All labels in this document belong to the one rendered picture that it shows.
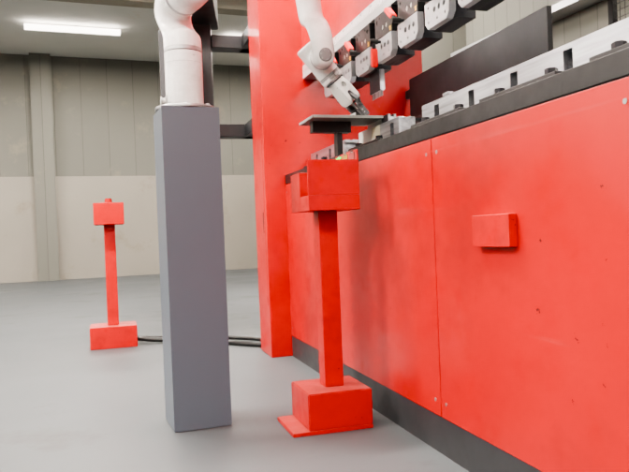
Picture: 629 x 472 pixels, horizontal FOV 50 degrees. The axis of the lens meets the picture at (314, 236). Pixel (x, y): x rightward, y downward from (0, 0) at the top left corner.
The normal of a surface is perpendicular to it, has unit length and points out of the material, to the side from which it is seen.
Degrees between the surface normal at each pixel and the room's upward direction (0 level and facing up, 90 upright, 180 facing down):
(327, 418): 90
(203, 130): 90
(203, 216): 90
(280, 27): 90
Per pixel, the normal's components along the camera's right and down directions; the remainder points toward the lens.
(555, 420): -0.96, 0.04
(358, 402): 0.29, 0.00
